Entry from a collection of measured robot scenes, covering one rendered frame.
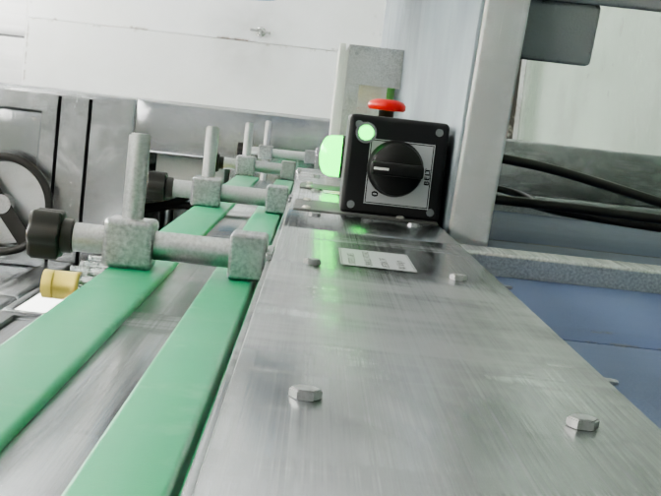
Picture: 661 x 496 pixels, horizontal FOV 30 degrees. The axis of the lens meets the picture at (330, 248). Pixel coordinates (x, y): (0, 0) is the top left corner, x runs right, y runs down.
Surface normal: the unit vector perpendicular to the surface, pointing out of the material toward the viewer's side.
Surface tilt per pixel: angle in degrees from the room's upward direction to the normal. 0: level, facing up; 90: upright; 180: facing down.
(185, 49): 90
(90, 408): 90
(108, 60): 90
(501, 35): 90
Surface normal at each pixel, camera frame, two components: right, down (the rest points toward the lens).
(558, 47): -0.03, 0.43
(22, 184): 0.01, 0.11
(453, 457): 0.11, -0.99
